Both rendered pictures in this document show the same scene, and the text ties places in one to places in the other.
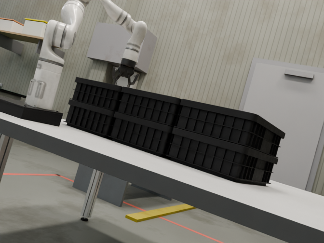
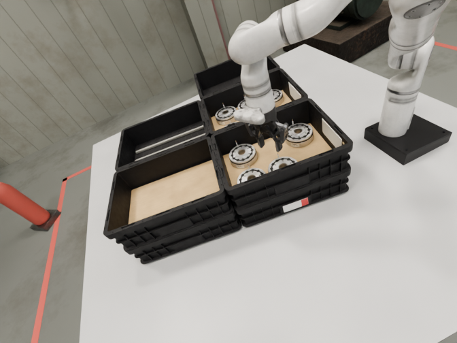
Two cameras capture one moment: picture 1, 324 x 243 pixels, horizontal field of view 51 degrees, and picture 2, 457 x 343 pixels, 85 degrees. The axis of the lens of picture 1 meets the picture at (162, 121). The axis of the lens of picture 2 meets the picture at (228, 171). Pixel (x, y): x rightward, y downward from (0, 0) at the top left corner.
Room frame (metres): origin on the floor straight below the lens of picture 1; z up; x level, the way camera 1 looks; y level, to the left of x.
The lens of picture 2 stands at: (2.14, 0.67, 1.48)
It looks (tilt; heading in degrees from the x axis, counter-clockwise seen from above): 44 degrees down; 240
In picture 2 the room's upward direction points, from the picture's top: 23 degrees counter-clockwise
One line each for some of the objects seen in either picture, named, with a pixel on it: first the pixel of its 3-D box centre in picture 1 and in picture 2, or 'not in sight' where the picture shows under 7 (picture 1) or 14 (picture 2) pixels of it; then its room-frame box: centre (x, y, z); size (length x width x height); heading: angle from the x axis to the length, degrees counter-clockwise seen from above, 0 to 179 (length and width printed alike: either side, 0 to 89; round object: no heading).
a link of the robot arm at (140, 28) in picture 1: (136, 36); (251, 58); (1.71, 0.24, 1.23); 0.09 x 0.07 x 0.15; 27
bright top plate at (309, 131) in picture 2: not in sight; (298, 132); (1.54, 0.23, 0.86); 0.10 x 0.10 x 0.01
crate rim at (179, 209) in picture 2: not in sight; (163, 182); (2.00, -0.01, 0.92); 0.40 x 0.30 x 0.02; 145
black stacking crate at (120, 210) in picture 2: not in sight; (170, 191); (2.00, -0.01, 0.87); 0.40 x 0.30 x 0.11; 145
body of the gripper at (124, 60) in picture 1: (127, 68); (264, 118); (1.72, 0.25, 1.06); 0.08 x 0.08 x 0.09
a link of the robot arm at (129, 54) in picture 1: (130, 55); (255, 101); (1.74, 0.25, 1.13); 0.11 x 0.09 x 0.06; 7
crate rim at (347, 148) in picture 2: (123, 94); (273, 141); (1.67, 0.22, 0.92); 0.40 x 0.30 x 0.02; 145
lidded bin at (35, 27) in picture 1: (41, 32); not in sight; (5.79, 2.42, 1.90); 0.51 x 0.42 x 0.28; 64
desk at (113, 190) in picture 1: (135, 165); not in sight; (4.01, 0.15, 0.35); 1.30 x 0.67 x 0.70; 153
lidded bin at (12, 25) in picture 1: (12, 28); not in sight; (6.10, 3.07, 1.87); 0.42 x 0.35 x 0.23; 64
